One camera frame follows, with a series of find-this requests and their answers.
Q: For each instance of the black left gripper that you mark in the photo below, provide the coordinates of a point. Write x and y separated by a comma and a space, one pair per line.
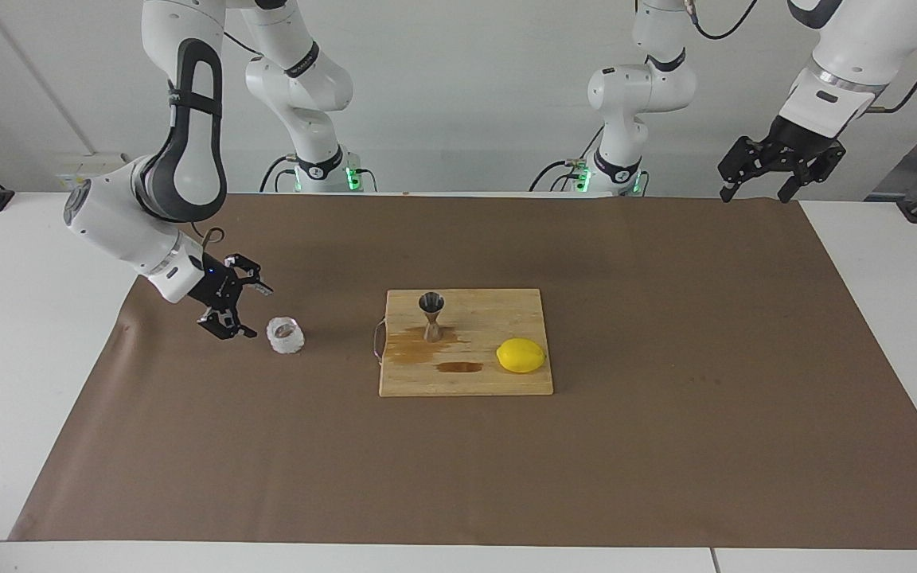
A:
801, 143

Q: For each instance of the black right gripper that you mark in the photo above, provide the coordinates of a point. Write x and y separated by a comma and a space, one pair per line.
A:
210, 288

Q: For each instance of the steel double jigger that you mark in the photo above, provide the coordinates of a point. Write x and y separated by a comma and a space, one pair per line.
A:
431, 330

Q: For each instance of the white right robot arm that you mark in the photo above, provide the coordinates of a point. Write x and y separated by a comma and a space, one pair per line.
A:
188, 159

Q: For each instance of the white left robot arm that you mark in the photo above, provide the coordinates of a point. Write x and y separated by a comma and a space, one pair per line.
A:
641, 87

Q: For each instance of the brown paper table mat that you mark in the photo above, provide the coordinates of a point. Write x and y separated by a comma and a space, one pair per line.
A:
458, 477

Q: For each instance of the yellow lemon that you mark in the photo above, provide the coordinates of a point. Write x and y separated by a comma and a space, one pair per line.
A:
520, 356

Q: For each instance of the white wall socket box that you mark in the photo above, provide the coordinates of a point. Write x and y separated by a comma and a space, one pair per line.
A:
92, 171

